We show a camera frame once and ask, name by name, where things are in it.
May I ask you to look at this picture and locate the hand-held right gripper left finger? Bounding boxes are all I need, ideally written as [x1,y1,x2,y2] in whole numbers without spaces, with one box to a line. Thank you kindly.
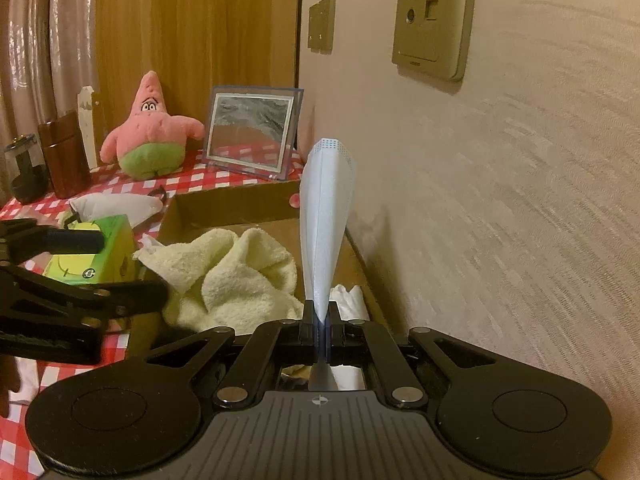
[145,300,319,407]

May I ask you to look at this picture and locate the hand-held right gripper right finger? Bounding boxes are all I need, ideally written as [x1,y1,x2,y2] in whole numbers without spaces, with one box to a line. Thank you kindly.
[325,301,496,407]

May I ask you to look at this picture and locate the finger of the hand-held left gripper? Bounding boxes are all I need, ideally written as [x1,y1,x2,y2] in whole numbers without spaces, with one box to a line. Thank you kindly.
[0,217,107,264]
[0,262,169,366]

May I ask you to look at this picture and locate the green tissue box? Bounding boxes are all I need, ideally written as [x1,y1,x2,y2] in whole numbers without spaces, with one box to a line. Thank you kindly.
[42,214,138,286]

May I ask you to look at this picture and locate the white plastic bag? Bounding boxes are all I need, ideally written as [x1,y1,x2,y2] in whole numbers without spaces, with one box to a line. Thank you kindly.
[69,192,168,226]

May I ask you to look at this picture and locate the cream towel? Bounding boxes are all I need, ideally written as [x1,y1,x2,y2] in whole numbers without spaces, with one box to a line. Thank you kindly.
[132,227,306,336]

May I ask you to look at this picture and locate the blue face mask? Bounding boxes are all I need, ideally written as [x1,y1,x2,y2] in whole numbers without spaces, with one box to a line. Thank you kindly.
[299,137,357,392]

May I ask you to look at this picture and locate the brown cardboard box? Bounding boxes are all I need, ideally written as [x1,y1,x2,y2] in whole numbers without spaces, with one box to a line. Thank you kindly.
[127,180,388,361]

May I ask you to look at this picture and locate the person's left hand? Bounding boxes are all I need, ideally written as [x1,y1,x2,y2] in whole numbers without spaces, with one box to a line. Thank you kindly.
[0,355,22,417]

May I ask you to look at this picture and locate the dark glass jar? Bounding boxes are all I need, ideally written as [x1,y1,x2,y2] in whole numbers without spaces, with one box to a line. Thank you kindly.
[4,133,51,206]

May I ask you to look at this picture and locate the brown cylindrical canister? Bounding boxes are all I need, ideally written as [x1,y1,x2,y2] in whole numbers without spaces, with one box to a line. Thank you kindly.
[37,110,92,200]

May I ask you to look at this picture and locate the white wooden board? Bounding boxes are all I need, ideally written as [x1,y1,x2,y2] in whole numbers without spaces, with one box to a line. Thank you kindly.
[77,86,98,171]

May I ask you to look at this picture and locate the pink starfish plush toy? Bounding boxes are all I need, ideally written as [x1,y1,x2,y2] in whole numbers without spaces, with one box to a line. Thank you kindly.
[100,71,206,178]

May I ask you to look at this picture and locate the red white checkered tablecloth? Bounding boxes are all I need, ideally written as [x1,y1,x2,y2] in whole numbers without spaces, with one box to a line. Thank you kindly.
[0,142,306,461]

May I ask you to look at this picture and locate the beige patterned curtain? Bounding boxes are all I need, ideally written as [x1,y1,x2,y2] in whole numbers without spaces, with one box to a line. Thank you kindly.
[0,0,55,153]
[47,0,101,117]

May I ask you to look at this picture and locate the framed picture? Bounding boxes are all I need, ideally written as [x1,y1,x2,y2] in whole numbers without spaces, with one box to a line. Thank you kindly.
[204,85,305,182]

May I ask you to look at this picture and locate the wooden wardrobe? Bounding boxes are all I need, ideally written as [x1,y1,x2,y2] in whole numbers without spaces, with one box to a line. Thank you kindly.
[92,0,305,151]

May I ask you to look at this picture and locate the beige wall switch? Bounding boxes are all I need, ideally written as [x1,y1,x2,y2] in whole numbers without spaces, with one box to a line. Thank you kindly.
[319,0,336,53]
[307,2,322,51]

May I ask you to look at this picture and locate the beige wall socket plate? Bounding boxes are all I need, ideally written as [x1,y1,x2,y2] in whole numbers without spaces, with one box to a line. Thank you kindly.
[391,0,477,82]

